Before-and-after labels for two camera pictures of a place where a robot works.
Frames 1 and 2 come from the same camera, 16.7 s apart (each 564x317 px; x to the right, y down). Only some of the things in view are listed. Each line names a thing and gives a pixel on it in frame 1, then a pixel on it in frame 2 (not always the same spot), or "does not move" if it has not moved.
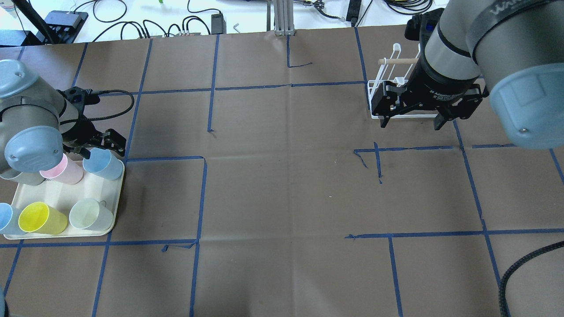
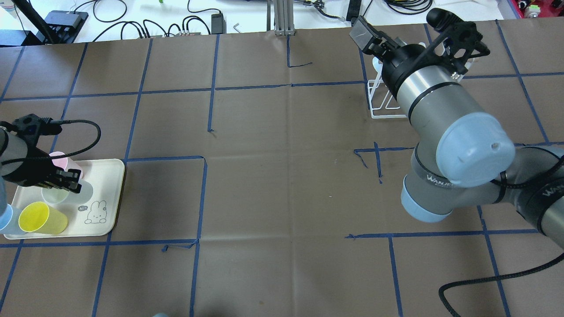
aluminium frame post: x=283 y=17 does not move
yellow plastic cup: x=38 y=217 does not move
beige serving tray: x=60 y=197 does not move
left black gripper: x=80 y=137 -> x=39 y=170
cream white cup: x=90 y=214 -> x=57 y=196
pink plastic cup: x=66 y=171 does not move
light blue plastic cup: x=104 y=163 -> x=377 y=66
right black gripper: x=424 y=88 -> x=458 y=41
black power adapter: x=218 y=25 does not move
